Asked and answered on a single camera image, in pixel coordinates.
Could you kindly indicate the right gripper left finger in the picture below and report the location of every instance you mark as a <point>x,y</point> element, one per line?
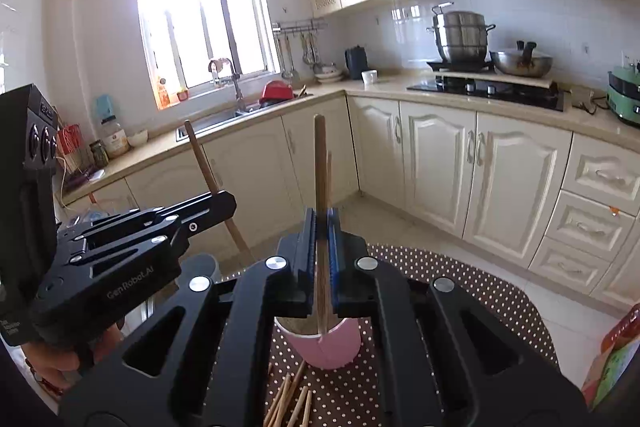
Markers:
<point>201,360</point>

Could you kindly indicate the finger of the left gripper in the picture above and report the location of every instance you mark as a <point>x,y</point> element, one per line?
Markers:
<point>138,236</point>

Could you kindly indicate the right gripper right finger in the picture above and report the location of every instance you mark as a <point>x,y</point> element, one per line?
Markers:
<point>443,358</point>

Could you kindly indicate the wooden chopstick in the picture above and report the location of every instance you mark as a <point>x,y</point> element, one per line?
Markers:
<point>322,189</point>
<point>307,409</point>
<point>213,187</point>
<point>275,407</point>
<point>301,402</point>
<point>291,392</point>

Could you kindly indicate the kitchen faucet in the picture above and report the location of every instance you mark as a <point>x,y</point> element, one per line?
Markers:
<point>216,66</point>

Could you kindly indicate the person left hand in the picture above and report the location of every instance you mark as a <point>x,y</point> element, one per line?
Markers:
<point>51,364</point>

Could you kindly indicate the small dark jar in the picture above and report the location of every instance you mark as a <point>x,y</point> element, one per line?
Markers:
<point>99,154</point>

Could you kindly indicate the brown polka dot tablecloth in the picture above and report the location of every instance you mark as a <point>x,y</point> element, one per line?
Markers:
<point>349,396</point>

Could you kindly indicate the large glass jar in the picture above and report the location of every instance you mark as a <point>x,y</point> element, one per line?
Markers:
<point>114,138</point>

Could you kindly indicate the white bowl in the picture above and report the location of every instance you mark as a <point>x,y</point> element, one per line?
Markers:
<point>139,138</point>

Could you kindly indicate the pink cylindrical cup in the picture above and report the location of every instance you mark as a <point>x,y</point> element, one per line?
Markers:
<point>333,350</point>

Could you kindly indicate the steel sink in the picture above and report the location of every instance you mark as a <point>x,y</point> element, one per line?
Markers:
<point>227,117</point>

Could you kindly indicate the colourful carton box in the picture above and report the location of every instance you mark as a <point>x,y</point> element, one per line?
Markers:
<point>618,349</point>

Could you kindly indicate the red dish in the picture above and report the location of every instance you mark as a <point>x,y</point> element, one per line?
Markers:
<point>276,91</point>

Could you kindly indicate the stacked white bowls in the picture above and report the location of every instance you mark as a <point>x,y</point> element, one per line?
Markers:
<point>328,74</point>

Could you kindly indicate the window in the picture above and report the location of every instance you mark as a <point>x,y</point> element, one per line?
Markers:
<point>181,36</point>

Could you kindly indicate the white mug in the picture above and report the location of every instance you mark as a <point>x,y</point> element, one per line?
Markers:
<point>369,77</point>

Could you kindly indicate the black electric kettle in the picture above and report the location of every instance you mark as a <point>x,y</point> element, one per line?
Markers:
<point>356,62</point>

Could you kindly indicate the black gas stove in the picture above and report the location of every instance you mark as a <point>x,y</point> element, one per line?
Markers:
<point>482,81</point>

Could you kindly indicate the steel wok with lid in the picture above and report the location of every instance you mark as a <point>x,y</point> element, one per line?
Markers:
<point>523,61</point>

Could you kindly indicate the steel stacked steamer pot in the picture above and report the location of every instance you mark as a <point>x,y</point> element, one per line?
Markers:
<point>460,36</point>

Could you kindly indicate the green electric cooker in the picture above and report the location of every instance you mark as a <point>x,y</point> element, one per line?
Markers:
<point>624,94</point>

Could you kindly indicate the utensil rail with ladles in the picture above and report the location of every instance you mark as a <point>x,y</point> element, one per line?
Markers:
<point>297,46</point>

